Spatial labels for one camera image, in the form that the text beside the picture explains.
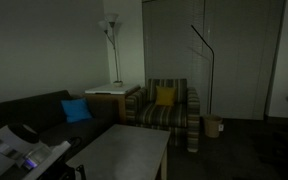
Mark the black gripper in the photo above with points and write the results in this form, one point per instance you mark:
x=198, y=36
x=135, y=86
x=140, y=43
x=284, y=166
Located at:
x=59, y=170

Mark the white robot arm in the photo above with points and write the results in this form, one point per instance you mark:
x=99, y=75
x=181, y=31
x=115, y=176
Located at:
x=20, y=145

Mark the blue throw pillow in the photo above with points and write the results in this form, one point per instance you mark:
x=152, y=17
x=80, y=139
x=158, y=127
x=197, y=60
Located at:
x=76, y=110

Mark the grey coffee table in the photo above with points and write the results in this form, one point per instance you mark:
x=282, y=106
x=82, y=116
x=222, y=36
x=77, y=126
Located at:
x=125, y=153

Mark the wooden side table white top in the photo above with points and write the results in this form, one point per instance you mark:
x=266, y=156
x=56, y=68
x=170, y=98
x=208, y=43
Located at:
x=112, y=92

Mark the striped armchair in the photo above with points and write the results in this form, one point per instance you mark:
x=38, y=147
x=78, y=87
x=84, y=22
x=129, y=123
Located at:
x=182, y=119

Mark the yellow throw pillow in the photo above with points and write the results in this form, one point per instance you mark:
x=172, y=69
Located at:
x=165, y=96

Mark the beige waste basket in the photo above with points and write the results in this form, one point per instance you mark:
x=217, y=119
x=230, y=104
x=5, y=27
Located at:
x=211, y=125

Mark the white multi-head floor lamp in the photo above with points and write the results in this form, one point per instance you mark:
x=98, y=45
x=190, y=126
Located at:
x=108, y=27

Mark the thin black floor lamp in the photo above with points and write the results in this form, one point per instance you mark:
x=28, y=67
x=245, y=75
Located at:
x=211, y=71

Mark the closed window blinds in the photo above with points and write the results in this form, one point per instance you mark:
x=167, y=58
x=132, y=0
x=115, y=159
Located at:
x=243, y=35

